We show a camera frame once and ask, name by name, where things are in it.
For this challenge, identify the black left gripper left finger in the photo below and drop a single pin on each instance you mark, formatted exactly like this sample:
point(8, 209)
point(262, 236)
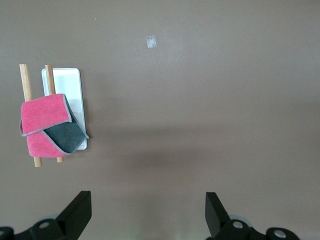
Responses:
point(72, 217)

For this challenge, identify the pink and grey microfibre cloth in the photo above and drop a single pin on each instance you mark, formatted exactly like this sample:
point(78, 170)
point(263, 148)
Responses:
point(42, 115)

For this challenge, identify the white rectangular tray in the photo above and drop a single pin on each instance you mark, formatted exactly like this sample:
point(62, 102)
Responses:
point(68, 82)

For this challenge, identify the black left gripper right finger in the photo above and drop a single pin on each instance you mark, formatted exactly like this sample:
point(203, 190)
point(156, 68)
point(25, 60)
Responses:
point(217, 217)

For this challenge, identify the clear tape patch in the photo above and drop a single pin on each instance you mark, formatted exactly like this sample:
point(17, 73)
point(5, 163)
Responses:
point(151, 41)

